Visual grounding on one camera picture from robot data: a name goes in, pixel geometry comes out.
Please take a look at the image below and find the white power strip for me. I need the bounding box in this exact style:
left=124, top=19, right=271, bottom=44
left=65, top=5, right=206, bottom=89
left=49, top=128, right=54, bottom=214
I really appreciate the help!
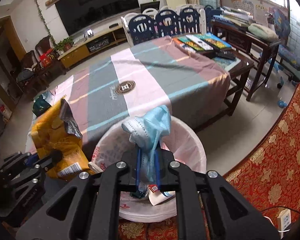
left=277, top=209, right=292, bottom=238

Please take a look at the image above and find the blue children's chair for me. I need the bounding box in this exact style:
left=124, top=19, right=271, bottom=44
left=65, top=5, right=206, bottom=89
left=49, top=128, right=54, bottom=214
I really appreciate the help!
left=267, top=8, right=300, bottom=89

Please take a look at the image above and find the wooden TV cabinet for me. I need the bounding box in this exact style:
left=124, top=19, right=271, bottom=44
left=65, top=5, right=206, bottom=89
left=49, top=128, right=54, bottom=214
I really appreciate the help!
left=58, top=25, right=127, bottom=69

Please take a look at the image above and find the potted green plant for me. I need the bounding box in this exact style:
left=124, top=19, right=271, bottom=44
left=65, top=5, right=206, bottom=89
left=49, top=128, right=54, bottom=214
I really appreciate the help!
left=55, top=37, right=74, bottom=52

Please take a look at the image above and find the white trash bin with liner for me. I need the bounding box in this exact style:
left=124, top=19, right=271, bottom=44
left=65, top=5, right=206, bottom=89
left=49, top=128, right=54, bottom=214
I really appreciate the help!
left=91, top=115, right=208, bottom=224

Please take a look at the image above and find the red gift box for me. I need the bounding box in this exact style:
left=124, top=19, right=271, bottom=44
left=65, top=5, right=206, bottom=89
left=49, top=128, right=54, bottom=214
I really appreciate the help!
left=39, top=48, right=58, bottom=67

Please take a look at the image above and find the striped plaid tablecloth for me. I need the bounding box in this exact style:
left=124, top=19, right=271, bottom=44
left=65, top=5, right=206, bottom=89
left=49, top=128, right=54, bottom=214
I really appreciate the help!
left=51, top=37, right=230, bottom=157

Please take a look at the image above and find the light blue face mask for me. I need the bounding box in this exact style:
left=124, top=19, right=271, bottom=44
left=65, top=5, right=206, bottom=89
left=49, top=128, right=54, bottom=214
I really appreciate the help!
left=121, top=105, right=171, bottom=184

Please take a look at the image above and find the stack of colourful books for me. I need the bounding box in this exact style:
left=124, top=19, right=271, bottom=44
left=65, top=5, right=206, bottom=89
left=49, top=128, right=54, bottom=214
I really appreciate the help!
left=173, top=33, right=232, bottom=53

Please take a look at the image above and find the navy white baby fence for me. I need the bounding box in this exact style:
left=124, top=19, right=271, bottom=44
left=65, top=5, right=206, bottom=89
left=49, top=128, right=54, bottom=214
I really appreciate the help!
left=121, top=4, right=223, bottom=47

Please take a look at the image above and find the dark wooden armchair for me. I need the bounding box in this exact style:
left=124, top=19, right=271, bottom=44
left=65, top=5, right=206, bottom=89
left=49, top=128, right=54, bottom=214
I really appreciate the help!
left=17, top=50, right=44, bottom=100

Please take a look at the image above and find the dark green tissue pack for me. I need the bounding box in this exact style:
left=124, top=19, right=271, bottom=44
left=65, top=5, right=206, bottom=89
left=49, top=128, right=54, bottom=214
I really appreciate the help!
left=32, top=91, right=54, bottom=117

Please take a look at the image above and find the large black television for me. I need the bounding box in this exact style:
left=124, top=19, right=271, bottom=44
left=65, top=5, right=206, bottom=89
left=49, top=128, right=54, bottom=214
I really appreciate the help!
left=56, top=0, right=139, bottom=35

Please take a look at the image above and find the yellow snack bag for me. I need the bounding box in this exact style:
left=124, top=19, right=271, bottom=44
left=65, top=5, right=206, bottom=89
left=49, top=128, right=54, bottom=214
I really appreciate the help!
left=31, top=98, right=94, bottom=180

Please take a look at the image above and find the dark wooden desk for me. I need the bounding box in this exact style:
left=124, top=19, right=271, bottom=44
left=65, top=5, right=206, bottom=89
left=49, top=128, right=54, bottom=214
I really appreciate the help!
left=210, top=19, right=281, bottom=101

